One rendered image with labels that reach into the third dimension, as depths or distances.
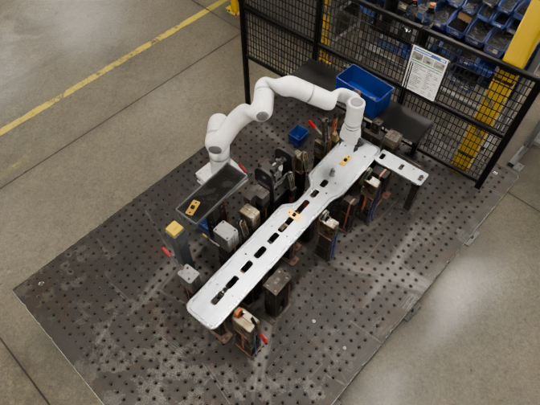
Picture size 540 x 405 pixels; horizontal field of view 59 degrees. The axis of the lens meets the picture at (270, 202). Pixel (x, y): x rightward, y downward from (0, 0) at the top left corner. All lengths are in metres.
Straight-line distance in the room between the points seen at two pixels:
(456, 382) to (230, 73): 3.21
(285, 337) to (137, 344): 0.74
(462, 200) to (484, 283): 0.80
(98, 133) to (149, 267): 1.95
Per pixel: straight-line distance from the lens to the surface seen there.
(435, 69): 2.77
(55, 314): 2.76
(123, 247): 2.82
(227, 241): 2.26
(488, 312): 3.58
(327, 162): 2.66
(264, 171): 2.37
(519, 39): 2.56
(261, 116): 2.28
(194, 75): 4.72
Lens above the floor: 3.06
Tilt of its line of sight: 56 degrees down
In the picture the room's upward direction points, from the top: 1 degrees counter-clockwise
